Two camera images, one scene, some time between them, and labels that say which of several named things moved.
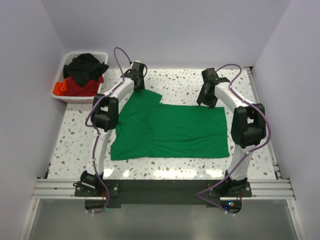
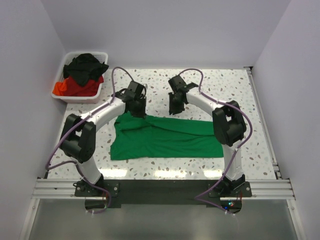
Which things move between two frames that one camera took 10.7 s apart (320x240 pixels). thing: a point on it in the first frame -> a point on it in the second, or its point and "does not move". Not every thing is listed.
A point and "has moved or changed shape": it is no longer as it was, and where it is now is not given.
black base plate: (150, 193) does not move
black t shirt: (84, 68) does not move
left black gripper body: (142, 86) -> (139, 109)
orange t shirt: (59, 87) does not move
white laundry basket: (69, 57) does not move
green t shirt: (146, 129) has moved or changed shape
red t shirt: (90, 89) does not move
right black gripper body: (207, 99) -> (175, 105)
